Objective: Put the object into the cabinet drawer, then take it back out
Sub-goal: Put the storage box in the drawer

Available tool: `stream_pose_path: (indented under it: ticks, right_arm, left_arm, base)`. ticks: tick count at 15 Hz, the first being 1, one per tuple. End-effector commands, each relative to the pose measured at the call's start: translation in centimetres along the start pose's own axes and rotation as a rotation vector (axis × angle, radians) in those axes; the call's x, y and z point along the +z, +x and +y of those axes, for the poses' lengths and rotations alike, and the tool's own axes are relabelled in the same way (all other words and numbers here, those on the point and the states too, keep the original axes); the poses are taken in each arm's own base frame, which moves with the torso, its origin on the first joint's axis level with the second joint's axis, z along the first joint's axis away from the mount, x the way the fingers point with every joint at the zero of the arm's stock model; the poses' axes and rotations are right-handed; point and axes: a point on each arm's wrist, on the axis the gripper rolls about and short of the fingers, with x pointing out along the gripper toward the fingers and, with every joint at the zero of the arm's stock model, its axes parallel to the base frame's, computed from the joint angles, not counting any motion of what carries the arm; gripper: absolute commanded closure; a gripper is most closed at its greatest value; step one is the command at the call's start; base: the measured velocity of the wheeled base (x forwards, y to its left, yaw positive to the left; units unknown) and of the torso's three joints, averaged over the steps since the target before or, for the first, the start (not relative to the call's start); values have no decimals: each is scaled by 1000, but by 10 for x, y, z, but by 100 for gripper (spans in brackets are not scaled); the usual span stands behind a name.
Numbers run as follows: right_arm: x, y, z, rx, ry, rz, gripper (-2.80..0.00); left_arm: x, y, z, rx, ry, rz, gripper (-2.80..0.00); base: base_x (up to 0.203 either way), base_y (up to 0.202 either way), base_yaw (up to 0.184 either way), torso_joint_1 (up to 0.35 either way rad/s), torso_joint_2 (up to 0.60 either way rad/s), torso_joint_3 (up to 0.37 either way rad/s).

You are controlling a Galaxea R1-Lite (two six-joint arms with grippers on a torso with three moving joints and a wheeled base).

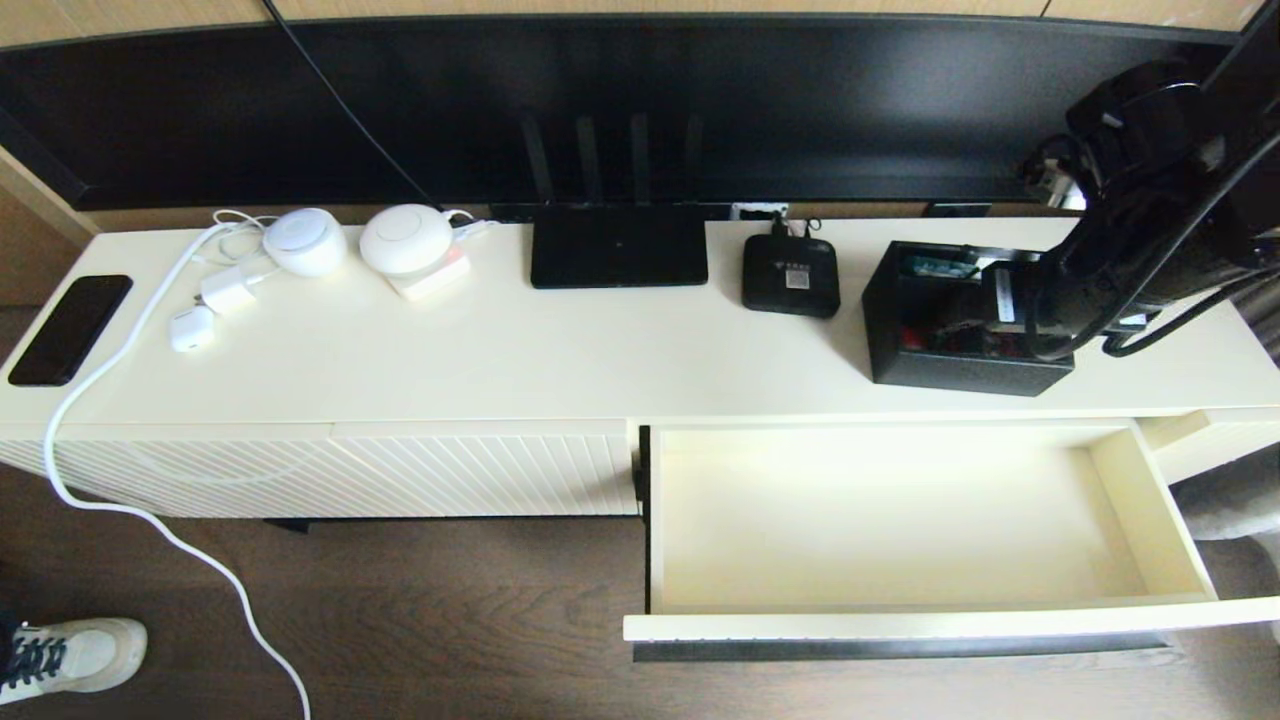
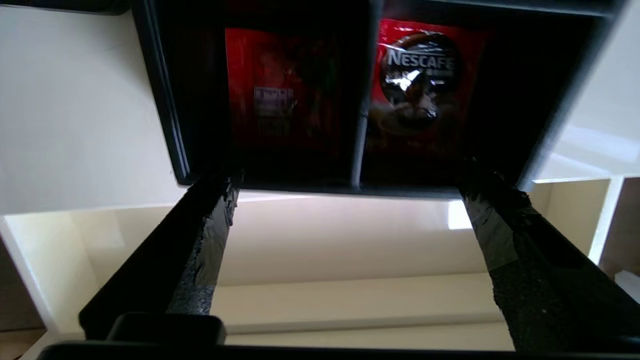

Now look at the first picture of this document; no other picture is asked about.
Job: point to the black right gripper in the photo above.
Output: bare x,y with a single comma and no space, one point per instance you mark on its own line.
1035,310

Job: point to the black compartment organizer box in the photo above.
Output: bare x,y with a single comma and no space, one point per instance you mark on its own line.
930,375

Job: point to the cream ribbed drawer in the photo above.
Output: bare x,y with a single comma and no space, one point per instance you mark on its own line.
880,520

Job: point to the cream tv cabinet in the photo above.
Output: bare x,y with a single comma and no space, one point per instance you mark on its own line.
500,360

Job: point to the green packet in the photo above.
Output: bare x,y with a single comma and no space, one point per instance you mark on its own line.
938,266

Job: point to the red snack packet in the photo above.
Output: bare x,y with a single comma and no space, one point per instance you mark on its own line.
917,338

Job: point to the grey curtain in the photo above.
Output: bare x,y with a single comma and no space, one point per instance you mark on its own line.
1268,335

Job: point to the black set-top box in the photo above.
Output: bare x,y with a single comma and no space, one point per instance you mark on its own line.
791,283

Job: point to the grey fluffy rug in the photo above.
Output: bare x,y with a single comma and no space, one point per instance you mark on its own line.
1230,510

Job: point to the large black television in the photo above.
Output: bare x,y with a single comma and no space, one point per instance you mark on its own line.
700,100

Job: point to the black router with antennas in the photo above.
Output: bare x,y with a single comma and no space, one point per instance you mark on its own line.
617,248

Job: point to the cream ribbed cabinet door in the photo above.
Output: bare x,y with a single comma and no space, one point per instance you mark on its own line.
480,470

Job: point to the white pink power strip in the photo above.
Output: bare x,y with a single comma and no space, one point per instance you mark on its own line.
430,286

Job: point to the white round dome device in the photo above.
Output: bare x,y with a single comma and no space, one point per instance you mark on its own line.
305,243
404,238

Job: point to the white flat charger adapter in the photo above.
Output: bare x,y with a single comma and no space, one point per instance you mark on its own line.
227,291

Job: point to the small white cube charger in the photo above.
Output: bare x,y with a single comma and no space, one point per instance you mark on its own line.
191,330

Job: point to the black smartphone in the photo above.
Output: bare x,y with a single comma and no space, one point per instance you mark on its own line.
68,330

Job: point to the white sneaker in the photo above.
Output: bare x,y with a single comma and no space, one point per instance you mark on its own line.
80,655

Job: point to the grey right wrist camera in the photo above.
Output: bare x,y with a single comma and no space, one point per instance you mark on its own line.
1065,190

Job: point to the white wall outlet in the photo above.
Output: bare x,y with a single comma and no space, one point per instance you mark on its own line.
757,212

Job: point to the black wall shelf unit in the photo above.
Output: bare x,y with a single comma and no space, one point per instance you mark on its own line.
1265,30

